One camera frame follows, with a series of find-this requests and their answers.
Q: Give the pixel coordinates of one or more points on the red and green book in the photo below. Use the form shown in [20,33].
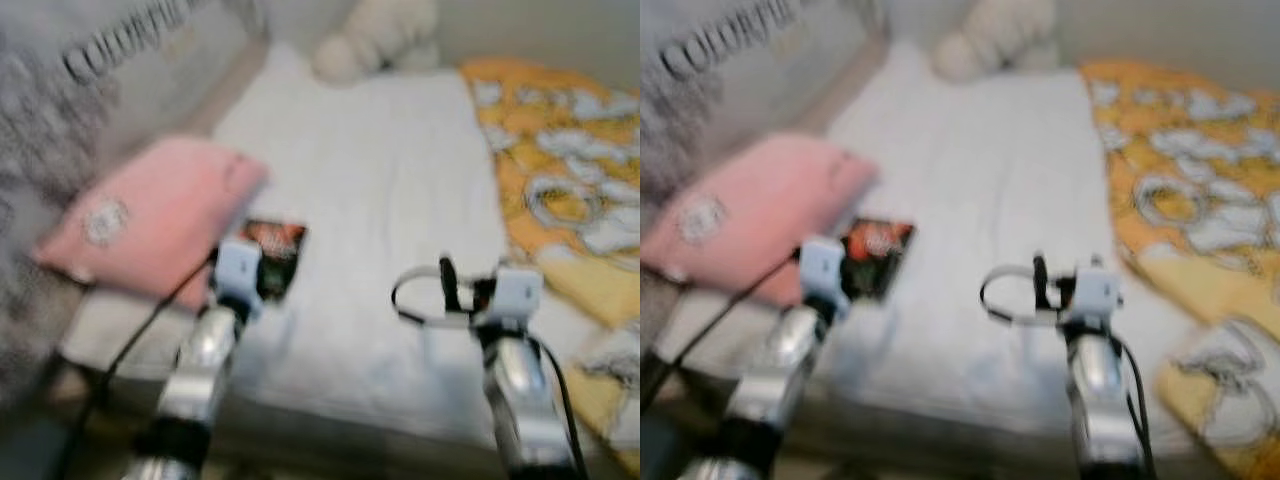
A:
[283,245]
[890,248]

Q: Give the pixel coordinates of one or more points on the pink embroidered pillow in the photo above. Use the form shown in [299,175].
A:
[170,200]
[770,195]

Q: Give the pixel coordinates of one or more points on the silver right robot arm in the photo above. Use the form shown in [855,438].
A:
[1095,385]
[515,385]

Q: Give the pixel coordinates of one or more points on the white quilted mattress pad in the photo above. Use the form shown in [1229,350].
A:
[1000,170]
[380,170]

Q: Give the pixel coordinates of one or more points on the grey mattress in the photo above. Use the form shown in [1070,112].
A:
[950,452]
[330,445]

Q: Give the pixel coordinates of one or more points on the orange egg print blanket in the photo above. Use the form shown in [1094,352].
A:
[1180,130]
[560,130]

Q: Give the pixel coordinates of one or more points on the printed headboard with lettering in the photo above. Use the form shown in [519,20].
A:
[690,110]
[60,120]

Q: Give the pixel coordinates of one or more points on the white plush toy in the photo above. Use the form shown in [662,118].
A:
[370,40]
[990,40]

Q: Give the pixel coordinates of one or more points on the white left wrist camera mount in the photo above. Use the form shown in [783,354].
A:
[238,268]
[823,268]

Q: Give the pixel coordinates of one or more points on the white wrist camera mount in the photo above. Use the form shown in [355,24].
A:
[823,268]
[1097,290]
[238,268]
[517,292]

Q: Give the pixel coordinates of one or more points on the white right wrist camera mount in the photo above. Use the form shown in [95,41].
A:
[1097,290]
[517,292]

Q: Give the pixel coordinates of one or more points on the beige padded bed rail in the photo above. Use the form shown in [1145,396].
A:
[855,80]
[240,75]

